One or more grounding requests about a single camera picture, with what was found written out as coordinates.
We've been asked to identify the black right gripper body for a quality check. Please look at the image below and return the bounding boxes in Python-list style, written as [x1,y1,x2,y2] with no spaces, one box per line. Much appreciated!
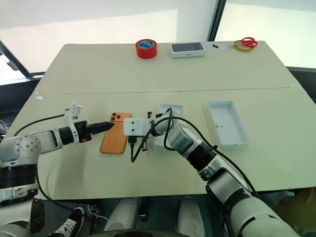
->
[142,111,153,152]

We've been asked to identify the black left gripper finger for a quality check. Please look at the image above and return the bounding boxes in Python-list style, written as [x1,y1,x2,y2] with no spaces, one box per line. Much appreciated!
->
[89,120,116,130]
[89,125,115,136]

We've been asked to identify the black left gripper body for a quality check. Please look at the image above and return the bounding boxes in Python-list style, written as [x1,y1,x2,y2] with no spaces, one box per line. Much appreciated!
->
[73,120,93,145]

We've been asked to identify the orange smartphone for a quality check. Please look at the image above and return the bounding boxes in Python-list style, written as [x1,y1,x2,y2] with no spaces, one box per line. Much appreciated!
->
[100,112,133,156]

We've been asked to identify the white box tray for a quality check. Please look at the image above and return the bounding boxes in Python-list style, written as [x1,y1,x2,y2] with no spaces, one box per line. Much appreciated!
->
[152,103,185,153]

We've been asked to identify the empty white box lid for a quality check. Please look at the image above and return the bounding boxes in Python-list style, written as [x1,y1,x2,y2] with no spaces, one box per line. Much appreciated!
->
[206,100,252,150]

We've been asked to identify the white box with phone picture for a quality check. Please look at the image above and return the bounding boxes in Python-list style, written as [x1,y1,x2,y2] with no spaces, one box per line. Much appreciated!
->
[170,41,207,59]

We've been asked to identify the white rounded cover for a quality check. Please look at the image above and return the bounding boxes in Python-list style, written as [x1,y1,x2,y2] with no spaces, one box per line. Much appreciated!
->
[176,197,206,234]
[103,197,138,233]

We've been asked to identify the red tape roll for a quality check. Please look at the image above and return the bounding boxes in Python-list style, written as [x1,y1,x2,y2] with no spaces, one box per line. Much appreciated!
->
[135,38,158,60]

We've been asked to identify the black and white sneaker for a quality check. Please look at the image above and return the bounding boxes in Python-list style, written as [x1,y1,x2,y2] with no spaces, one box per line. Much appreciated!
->
[48,206,86,237]

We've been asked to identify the yellow tape roll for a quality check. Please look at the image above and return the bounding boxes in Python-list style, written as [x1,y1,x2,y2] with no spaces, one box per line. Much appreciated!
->
[234,40,254,53]

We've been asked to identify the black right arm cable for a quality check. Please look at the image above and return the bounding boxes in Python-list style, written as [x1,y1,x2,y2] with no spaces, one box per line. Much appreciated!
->
[127,107,262,198]

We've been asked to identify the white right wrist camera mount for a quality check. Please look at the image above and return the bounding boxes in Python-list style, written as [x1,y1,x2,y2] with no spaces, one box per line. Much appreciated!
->
[123,118,152,138]

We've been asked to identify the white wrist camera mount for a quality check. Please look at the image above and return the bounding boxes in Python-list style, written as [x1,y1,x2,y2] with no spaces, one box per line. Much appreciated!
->
[63,101,83,144]
[123,118,152,138]

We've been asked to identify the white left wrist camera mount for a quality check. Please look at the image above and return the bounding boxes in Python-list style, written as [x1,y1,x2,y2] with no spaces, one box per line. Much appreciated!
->
[63,101,83,144]

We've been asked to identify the dark slanted window frame bar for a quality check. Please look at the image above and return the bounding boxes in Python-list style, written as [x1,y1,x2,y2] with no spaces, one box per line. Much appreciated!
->
[0,39,34,78]

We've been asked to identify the dark window frame post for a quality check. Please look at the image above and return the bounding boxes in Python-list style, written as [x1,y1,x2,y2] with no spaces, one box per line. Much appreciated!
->
[207,0,227,42]

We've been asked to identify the red-handled scissors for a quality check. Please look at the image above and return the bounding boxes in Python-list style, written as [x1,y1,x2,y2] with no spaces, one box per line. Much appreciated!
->
[228,37,259,48]

